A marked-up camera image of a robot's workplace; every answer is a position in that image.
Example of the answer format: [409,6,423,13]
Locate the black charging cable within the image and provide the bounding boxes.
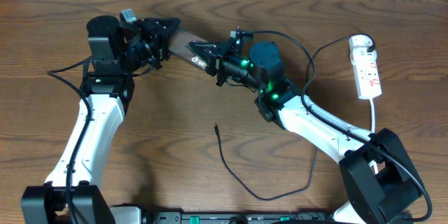
[213,33,377,202]

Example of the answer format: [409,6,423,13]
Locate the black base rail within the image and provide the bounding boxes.
[111,210,351,224]

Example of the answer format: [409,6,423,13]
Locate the bronze Galaxy smartphone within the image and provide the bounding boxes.
[168,27,207,71]

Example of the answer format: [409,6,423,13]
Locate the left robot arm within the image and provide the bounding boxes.
[21,10,181,223]

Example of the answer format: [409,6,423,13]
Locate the white USB charger adapter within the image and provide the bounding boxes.
[349,34,375,53]

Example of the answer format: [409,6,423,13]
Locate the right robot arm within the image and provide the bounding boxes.
[187,38,430,223]

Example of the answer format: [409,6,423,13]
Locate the white power strip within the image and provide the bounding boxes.
[350,47,382,100]

